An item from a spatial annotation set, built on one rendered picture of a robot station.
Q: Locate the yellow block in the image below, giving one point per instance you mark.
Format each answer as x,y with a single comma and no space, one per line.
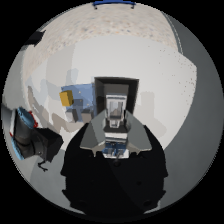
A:
66,98

